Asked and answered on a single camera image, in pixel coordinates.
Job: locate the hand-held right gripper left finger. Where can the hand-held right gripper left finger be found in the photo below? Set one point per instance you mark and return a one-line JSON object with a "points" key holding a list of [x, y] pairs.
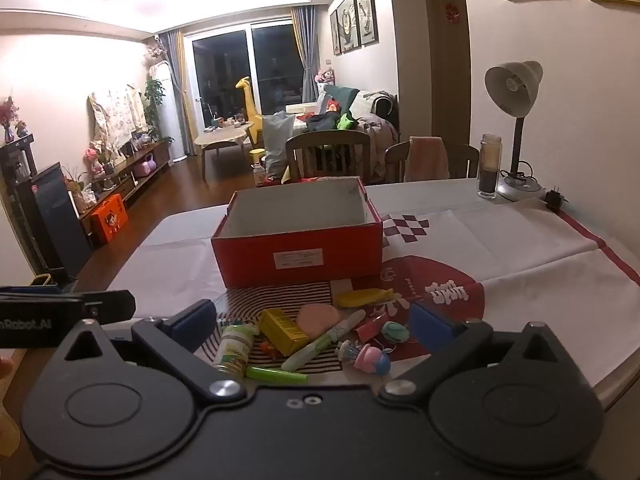
{"points": [[192, 319]]}

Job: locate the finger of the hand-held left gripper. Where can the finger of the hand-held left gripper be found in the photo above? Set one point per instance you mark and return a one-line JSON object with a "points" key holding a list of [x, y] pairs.
{"points": [[112, 305], [30, 289]]}

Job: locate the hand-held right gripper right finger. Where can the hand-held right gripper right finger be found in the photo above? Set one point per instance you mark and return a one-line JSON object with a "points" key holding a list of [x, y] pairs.
{"points": [[429, 327]]}

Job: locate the small yellow box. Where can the small yellow box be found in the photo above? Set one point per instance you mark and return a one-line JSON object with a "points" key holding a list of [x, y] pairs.
{"points": [[282, 331]]}

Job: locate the green highlighter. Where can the green highlighter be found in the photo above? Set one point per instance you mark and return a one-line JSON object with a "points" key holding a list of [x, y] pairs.
{"points": [[275, 375]]}

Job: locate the white green marker pen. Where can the white green marker pen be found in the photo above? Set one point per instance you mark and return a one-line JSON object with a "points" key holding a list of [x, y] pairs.
{"points": [[325, 339]]}

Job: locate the red cardboard box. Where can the red cardboard box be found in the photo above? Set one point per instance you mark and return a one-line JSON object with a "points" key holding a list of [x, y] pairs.
{"points": [[300, 260]]}

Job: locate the person's left hand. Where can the person's left hand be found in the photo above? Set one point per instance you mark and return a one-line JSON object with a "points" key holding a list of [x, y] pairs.
{"points": [[5, 367]]}

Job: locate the yellow rim trash bin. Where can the yellow rim trash bin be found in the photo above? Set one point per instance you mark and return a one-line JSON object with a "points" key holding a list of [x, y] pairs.
{"points": [[41, 280]]}

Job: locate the yellow banana toy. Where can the yellow banana toy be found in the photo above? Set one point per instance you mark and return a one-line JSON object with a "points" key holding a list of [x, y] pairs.
{"points": [[360, 298]]}

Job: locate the small red orange toy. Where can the small red orange toy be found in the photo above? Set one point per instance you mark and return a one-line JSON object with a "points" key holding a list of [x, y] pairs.
{"points": [[270, 350]]}

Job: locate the orange cardboard box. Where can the orange cardboard box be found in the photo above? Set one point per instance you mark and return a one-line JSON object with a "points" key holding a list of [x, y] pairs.
{"points": [[109, 219]]}

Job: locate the pink round puff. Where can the pink round puff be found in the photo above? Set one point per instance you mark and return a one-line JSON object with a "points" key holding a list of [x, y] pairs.
{"points": [[316, 319]]}

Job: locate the black shelf stand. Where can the black shelf stand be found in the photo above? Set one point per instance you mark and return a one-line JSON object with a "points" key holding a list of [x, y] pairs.
{"points": [[15, 170]]}

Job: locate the white red printed tablecloth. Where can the white red printed tablecloth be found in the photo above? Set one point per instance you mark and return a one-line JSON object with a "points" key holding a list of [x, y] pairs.
{"points": [[540, 260]]}

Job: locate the pink kettlebell toy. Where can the pink kettlebell toy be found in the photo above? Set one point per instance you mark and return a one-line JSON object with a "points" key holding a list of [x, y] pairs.
{"points": [[145, 166]]}

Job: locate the pink doll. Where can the pink doll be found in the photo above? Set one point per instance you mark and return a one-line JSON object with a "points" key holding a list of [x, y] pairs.
{"points": [[93, 160]]}

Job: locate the wooden tv cabinet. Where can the wooden tv cabinet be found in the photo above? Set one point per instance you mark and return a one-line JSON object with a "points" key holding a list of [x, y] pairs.
{"points": [[145, 157]]}

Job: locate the clear plastic bottle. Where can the clear plastic bottle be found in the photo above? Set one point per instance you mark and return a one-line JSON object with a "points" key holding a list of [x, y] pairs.
{"points": [[258, 175]]}

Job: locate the glass bottle with dark liquid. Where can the glass bottle with dark liquid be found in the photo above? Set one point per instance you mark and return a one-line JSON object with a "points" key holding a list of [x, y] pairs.
{"points": [[489, 170]]}

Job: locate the pink towel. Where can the pink towel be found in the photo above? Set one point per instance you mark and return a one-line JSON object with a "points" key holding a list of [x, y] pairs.
{"points": [[427, 157]]}

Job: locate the pink flower vase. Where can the pink flower vase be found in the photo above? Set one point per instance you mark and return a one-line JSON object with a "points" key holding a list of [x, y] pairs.
{"points": [[7, 120]]}

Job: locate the wooden dining chair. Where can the wooden dining chair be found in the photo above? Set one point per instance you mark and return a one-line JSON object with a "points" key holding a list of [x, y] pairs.
{"points": [[465, 160], [327, 152]]}

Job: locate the yellow stool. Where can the yellow stool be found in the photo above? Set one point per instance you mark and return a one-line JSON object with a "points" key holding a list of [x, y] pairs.
{"points": [[256, 156]]}

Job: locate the black power plug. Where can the black power plug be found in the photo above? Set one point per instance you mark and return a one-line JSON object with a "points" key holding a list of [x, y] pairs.
{"points": [[555, 200]]}

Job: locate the red printed packet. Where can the red printed packet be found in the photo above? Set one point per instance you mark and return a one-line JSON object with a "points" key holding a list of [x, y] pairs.
{"points": [[325, 179]]}

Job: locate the wooden coffee table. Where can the wooden coffee table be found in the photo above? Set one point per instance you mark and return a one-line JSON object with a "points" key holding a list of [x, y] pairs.
{"points": [[222, 136]]}

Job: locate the floral cloth cover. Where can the floral cloth cover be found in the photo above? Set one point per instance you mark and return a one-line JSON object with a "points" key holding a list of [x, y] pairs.
{"points": [[117, 115]]}

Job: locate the white plastic bag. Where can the white plastic bag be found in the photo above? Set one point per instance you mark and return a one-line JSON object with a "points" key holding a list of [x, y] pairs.
{"points": [[276, 140]]}

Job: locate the white standing air conditioner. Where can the white standing air conditioner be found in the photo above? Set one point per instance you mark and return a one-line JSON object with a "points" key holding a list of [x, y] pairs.
{"points": [[167, 110]]}

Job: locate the green potted plant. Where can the green potted plant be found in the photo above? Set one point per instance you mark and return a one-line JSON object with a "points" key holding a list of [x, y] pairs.
{"points": [[156, 95]]}

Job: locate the yellow giraffe toy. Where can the yellow giraffe toy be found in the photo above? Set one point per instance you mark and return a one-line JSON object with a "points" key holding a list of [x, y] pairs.
{"points": [[248, 105]]}

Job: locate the green garment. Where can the green garment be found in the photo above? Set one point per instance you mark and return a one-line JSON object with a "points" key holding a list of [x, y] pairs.
{"points": [[346, 121]]}

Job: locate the grey curtain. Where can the grey curtain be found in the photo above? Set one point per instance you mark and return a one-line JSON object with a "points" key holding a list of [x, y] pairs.
{"points": [[306, 50], [181, 90]]}

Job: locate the grey sofa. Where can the grey sofa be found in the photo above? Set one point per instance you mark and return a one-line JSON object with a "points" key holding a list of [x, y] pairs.
{"points": [[385, 105]]}

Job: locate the wooden door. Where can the wooden door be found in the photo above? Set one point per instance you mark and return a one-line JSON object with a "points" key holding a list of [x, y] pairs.
{"points": [[442, 85]]}

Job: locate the glass balcony door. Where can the glass balcony door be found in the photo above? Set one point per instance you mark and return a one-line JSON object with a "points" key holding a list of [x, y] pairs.
{"points": [[250, 75]]}

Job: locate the grey desk lamp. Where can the grey desk lamp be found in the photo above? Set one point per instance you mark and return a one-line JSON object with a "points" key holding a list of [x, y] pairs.
{"points": [[515, 85]]}

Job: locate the pink plush toy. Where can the pink plush toy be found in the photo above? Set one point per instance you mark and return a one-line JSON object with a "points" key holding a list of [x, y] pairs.
{"points": [[325, 76]]}

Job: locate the black framed picture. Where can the black framed picture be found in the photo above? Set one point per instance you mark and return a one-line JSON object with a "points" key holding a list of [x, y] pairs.
{"points": [[347, 22], [365, 10], [335, 32]]}

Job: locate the red door ornament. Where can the red door ornament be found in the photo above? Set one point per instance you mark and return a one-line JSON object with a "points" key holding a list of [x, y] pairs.
{"points": [[453, 12]]}

